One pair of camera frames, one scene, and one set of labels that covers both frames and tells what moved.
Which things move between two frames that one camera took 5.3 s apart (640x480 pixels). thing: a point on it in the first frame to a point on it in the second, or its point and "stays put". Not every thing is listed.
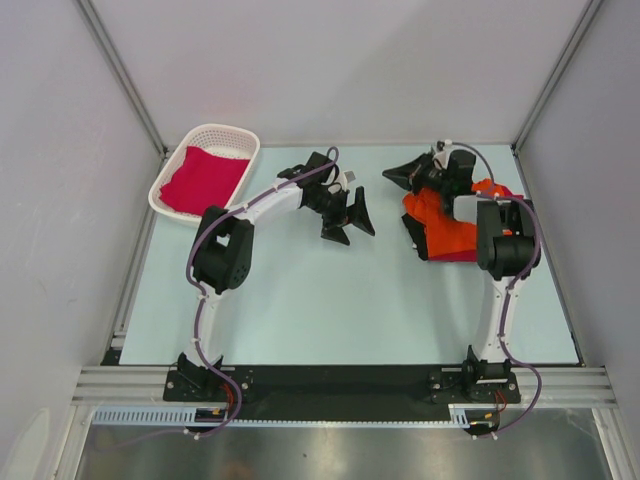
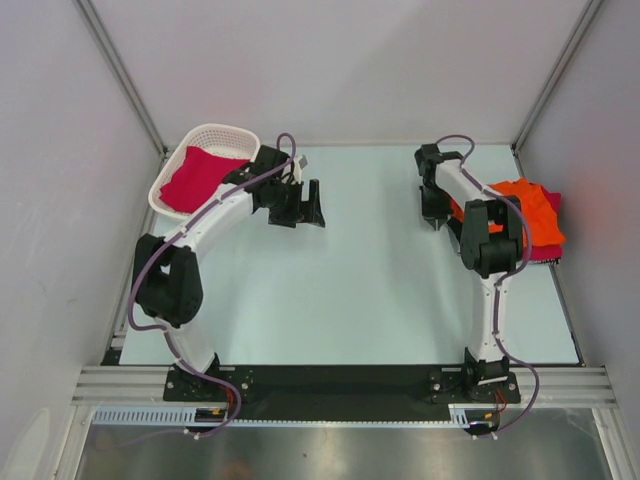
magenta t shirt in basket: (203, 181) stays put
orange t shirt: (443, 236) to (532, 198)
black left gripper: (355, 214) to (309, 212)
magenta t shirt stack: (466, 256) to (550, 252)
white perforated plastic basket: (219, 140) stays put
